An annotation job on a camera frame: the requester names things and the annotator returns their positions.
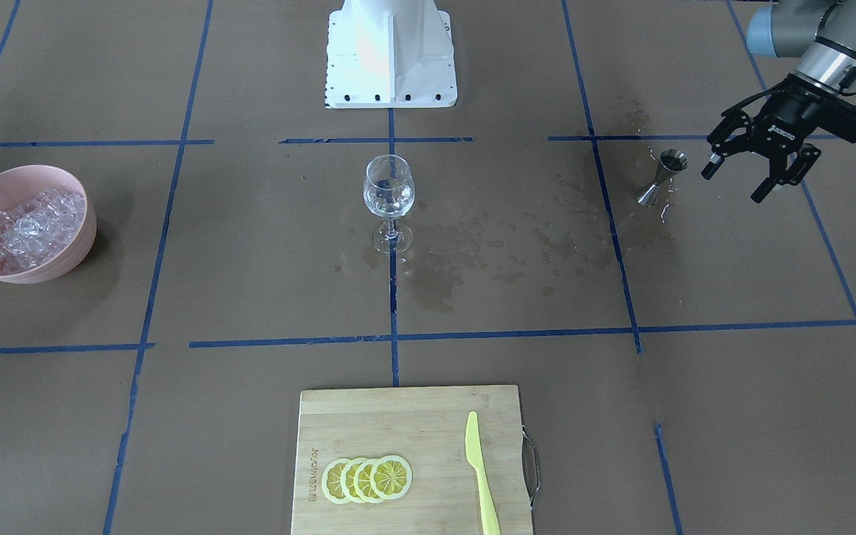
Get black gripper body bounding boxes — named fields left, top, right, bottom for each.
left=750, top=74, right=856, bottom=157

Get steel cocktail jigger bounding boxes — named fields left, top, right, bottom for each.
left=635, top=149, right=687, bottom=207

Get clear ice cubes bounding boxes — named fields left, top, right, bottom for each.
left=0, top=187, right=86, bottom=275

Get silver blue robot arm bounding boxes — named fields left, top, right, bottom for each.
left=701, top=1, right=856, bottom=203

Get clear wine glass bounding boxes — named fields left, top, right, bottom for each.
left=363, top=155, right=415, bottom=256

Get bamboo cutting board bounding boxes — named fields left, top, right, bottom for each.
left=290, top=385, right=534, bottom=534

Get yellow plastic knife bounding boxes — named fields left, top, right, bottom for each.
left=464, top=411, right=502, bottom=534

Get lemon slice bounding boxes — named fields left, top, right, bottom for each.
left=353, top=459, right=383, bottom=504
left=322, top=458, right=351, bottom=505
left=370, top=455, right=413, bottom=500
left=340, top=457, right=368, bottom=504

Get pink bowl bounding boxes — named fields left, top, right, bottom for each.
left=0, top=165, right=97, bottom=284

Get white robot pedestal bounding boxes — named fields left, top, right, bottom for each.
left=324, top=1, right=458, bottom=109

